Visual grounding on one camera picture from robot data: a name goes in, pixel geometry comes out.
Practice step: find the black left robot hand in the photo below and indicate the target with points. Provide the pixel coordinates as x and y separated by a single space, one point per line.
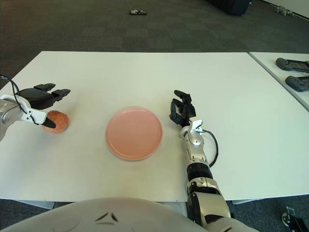
38 99

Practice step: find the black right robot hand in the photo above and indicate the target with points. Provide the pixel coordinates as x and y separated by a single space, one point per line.
186 112

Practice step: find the red apple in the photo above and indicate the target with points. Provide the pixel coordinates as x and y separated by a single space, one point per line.
60 122

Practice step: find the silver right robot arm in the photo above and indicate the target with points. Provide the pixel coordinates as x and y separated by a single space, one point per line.
196 149

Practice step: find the pink round plate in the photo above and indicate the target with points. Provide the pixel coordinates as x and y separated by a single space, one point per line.
134 134

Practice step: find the small dark floor object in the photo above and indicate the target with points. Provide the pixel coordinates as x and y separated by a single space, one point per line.
138 12

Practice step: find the grey handheld controller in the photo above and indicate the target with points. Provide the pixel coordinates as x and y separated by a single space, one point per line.
289 65
297 83

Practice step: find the dark blue bag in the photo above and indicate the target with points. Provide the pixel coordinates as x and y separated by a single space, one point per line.
231 7

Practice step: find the grey robot torso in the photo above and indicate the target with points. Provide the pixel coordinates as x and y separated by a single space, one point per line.
108 212

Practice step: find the black wheeled stand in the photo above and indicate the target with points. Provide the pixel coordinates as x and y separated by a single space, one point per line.
289 215

